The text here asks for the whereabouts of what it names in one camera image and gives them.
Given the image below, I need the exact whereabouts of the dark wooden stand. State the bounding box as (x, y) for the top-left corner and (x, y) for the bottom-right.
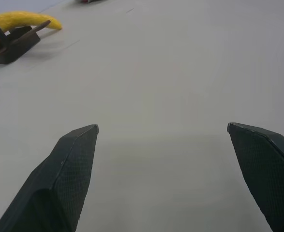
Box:
(0, 11), (51, 65)

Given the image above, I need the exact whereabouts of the yellow toy banana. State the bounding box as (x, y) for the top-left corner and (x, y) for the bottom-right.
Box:
(0, 10), (63, 56)

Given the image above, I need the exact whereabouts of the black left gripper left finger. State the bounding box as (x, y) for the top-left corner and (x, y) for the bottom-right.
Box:
(0, 124), (99, 232)

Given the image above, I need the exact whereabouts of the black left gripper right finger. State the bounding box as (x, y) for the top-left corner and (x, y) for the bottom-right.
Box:
(226, 122), (284, 232)

